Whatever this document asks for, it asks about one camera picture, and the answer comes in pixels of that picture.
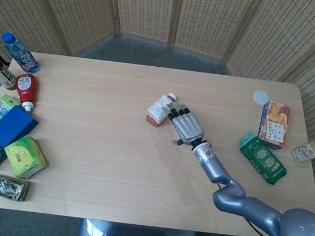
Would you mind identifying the blue-cap water bottle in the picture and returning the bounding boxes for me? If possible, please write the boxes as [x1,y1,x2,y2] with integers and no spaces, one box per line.
[0,31,45,75]

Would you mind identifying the white round disc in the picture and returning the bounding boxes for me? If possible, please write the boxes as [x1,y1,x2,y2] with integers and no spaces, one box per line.
[251,89,271,106]

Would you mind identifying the yellow juice bottle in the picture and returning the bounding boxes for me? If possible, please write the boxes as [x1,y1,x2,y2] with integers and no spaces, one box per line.
[290,134,315,166]

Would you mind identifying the plain blue box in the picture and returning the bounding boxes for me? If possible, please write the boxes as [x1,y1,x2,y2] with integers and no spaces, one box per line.
[0,103,41,152]

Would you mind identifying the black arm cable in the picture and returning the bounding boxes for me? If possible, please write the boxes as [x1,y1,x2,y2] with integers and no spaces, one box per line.
[212,182,292,236]

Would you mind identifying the green patterned box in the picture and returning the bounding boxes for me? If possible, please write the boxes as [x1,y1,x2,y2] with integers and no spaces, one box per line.
[235,129,292,188]

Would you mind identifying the bamboo folding screen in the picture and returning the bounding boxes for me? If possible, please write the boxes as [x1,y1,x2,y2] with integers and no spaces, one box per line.
[0,0,315,225]

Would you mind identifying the yellow-green tissue box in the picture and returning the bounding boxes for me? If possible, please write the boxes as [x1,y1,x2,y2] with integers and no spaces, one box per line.
[1,133,51,182]

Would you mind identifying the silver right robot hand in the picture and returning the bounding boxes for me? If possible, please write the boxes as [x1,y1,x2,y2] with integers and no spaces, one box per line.
[163,101,208,151]

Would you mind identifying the dark foil snack pack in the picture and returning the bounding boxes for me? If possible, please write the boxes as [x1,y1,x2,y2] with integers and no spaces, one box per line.
[0,175,32,204]

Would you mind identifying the red ketchup bottle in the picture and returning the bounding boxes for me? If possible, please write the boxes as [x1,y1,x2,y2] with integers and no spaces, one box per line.
[12,72,39,114]

